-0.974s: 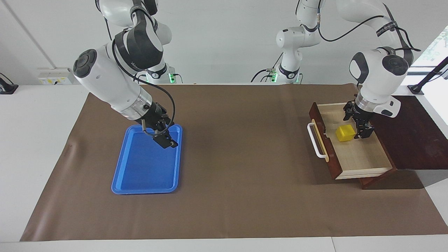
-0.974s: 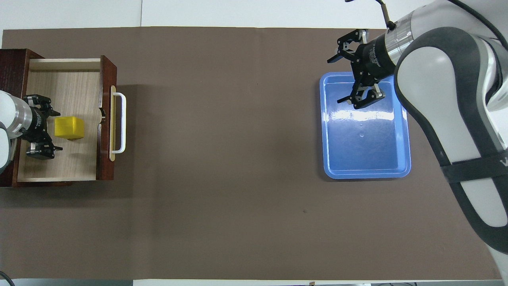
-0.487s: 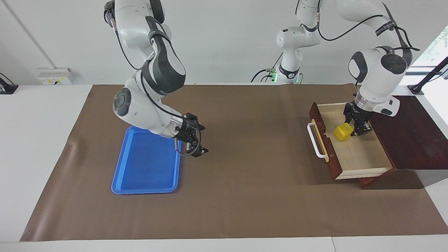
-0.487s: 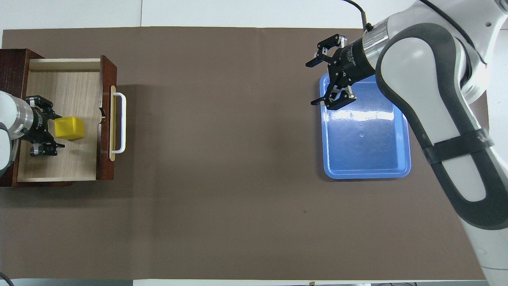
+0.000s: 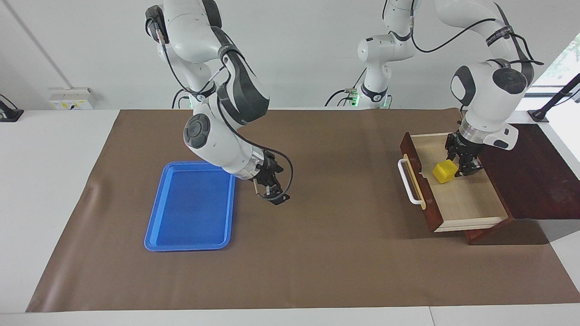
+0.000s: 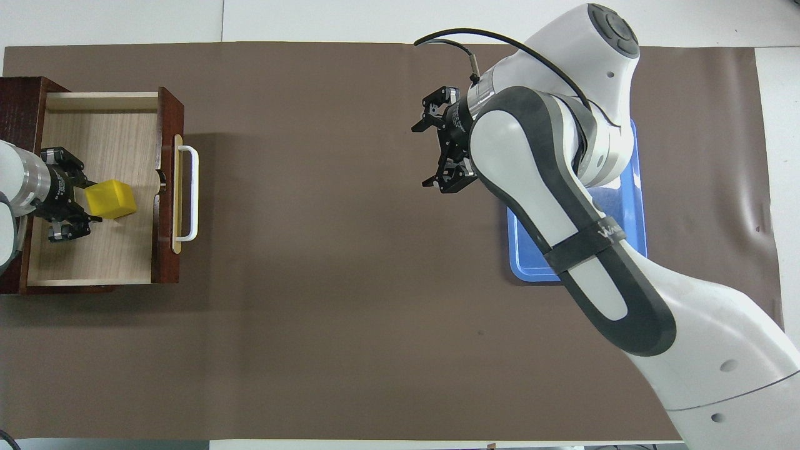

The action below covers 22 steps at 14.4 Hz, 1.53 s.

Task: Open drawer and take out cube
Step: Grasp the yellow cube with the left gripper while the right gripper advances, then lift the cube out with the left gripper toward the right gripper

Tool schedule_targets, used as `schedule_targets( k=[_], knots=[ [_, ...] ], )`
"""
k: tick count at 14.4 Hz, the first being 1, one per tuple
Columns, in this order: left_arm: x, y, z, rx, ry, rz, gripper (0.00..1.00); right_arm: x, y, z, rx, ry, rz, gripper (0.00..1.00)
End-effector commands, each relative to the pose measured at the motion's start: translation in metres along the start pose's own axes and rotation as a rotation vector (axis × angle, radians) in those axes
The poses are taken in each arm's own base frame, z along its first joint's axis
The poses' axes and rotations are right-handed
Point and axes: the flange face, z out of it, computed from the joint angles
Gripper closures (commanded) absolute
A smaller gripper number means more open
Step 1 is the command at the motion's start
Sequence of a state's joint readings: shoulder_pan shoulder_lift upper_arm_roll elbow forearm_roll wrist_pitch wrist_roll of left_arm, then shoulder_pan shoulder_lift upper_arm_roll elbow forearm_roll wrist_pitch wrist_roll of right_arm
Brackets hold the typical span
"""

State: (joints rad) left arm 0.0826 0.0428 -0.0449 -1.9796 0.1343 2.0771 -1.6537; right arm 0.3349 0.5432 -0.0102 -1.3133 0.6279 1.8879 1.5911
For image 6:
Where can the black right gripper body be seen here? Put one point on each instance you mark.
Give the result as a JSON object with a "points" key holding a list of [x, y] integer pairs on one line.
{"points": [[459, 128]]}

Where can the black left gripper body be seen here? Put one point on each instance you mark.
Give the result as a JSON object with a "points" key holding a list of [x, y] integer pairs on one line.
{"points": [[62, 190]]}

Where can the yellow cube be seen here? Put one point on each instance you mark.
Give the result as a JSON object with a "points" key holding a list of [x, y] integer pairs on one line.
{"points": [[112, 200]]}

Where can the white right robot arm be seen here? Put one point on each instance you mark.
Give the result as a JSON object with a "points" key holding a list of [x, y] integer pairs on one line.
{"points": [[562, 187]]}

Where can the dark wooden cabinet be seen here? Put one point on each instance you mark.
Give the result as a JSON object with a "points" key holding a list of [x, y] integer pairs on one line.
{"points": [[19, 106]]}

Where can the blue plastic tray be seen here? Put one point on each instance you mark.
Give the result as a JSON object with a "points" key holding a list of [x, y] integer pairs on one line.
{"points": [[528, 256]]}

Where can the brown table mat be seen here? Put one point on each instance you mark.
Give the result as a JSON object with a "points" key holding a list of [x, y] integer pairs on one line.
{"points": [[312, 281]]}

